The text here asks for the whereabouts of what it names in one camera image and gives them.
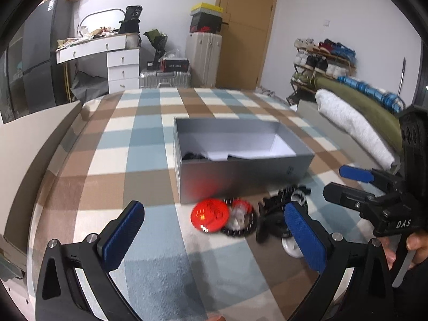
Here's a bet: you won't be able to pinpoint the black hair claw clip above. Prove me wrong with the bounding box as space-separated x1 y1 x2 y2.
255 196 292 244

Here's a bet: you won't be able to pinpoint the black bead bracelet red charm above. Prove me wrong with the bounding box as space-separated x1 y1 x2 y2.
220 198 258 238

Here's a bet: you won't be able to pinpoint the red round badge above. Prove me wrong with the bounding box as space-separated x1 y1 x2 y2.
190 198 230 233

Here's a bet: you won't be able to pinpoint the right hand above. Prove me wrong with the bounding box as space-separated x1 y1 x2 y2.
379 230 428 270

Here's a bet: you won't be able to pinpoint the white object on bed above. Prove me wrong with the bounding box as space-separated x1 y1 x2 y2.
281 237 303 259

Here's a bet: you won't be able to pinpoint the white rolled blanket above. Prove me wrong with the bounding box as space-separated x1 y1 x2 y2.
316 89 398 170

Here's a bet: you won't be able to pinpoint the olive green rolled blanket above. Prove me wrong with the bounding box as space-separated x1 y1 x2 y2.
311 76 403 155

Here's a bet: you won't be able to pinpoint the blue rolled mat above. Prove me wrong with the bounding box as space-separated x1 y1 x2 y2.
337 75 406 114

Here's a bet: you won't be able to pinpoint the shoe rack with shoes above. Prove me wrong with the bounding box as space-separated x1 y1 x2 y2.
286 39 357 106

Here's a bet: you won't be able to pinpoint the grey cardboard box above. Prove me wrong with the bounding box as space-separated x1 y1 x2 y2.
173 117 315 204

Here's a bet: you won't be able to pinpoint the plaid bed blanket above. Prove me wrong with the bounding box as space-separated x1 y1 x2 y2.
27 88 372 320

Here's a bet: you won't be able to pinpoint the black items inside box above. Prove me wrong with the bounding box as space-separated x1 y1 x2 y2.
182 152 268 162

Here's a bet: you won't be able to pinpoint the white upright suitcase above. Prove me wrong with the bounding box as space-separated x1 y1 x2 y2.
185 32 222 88

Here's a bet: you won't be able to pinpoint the wooden door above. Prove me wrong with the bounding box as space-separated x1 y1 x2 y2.
216 0 277 91

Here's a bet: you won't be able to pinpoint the silver suitcase lying flat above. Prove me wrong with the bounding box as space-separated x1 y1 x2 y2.
139 70 192 89

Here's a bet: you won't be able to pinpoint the black red box on suitcase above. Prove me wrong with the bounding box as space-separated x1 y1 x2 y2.
146 58 190 72

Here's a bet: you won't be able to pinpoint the stacked shoe boxes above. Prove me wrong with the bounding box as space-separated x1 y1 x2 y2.
189 2 223 33

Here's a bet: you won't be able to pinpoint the white desk with drawers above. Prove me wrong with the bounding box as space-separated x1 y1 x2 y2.
56 33 141 94

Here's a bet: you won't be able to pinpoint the green flower bouquet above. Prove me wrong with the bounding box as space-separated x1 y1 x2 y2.
144 29 167 57

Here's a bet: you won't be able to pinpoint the black bag on desk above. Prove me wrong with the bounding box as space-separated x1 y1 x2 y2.
118 5 143 34

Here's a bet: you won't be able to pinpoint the beige bed frame board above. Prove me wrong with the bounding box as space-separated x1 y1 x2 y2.
1 102 82 250

